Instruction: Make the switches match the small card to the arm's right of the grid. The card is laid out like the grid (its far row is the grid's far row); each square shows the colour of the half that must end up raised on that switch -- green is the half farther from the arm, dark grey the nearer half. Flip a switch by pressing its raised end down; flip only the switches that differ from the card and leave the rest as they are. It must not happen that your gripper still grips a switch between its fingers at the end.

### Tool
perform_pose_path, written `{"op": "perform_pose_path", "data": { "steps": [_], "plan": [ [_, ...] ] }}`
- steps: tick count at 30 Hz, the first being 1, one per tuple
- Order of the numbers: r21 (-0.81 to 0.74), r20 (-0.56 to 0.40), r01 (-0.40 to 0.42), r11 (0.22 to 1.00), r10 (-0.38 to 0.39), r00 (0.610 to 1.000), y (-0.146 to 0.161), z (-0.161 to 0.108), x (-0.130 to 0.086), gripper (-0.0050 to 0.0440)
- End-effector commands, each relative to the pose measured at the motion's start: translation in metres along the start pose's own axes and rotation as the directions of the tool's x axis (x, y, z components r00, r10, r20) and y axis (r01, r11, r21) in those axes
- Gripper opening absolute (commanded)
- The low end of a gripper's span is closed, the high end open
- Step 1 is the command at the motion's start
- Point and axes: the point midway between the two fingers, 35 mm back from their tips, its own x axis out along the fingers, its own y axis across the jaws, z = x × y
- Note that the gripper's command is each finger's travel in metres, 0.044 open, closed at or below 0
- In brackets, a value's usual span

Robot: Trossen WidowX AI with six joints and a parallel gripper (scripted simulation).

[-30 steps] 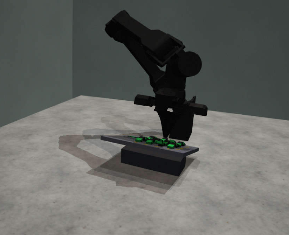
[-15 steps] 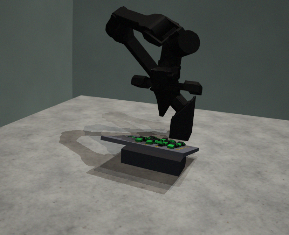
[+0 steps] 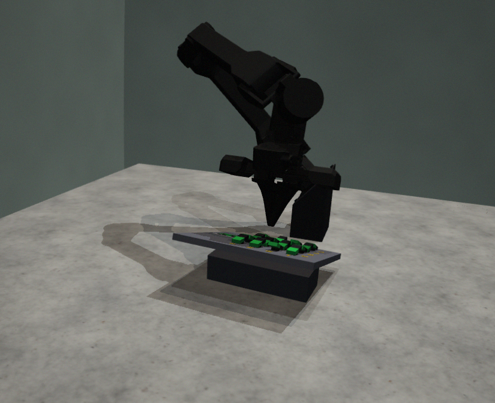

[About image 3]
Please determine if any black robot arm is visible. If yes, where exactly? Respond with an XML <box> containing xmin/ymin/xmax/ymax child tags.
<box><xmin>177</xmin><ymin>22</ymin><xmax>324</xmax><ymax>173</ymax></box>

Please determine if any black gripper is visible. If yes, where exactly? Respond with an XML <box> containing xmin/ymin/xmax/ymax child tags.
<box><xmin>219</xmin><ymin>125</ymin><xmax>341</xmax><ymax>227</ymax></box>

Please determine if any grey switch panel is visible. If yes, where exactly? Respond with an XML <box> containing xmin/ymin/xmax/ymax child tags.
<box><xmin>172</xmin><ymin>232</ymin><xmax>341</xmax><ymax>303</ymax></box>

